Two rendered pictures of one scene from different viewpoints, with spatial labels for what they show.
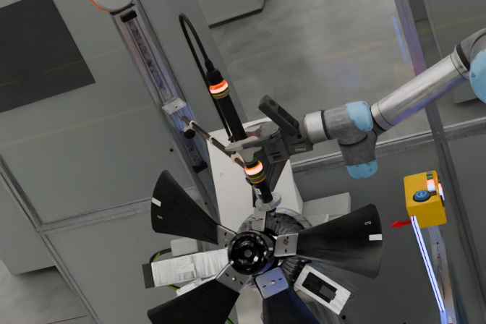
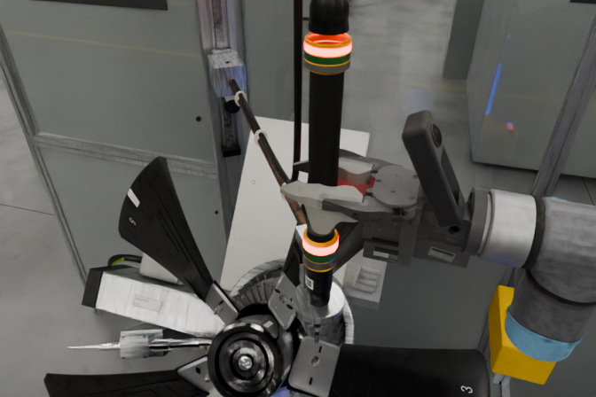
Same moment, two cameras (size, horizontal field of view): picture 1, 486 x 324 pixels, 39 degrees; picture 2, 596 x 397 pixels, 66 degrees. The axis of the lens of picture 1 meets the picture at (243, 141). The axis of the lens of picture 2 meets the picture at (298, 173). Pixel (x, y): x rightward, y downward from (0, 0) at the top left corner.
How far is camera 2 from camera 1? 1.24 m
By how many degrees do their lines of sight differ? 9
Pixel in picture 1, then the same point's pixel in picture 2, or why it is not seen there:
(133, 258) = not seen: hidden behind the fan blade
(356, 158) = (558, 327)
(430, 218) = (526, 370)
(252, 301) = not seen: hidden behind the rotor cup
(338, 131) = (561, 267)
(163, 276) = (113, 299)
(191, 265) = (157, 303)
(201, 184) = (224, 169)
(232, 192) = (259, 213)
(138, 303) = (119, 250)
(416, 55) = (568, 124)
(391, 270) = (391, 328)
